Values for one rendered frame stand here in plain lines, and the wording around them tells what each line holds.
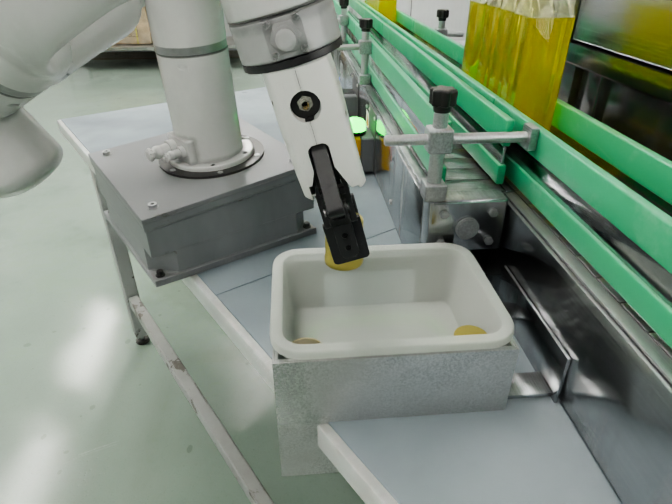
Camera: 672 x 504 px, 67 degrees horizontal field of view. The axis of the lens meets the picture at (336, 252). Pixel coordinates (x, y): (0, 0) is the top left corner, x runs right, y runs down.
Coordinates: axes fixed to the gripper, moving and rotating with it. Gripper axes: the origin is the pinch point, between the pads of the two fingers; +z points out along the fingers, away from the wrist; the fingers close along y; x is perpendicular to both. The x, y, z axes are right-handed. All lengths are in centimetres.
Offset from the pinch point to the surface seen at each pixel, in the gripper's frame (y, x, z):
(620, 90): 31, -42, 7
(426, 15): 611, -144, 86
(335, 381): -6.5, 4.4, 11.2
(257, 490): 24, 33, 66
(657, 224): -8.2, -22.7, 2.2
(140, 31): 547, 166, 10
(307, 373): -6.5, 6.5, 9.5
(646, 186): 3.4, -29.3, 6.4
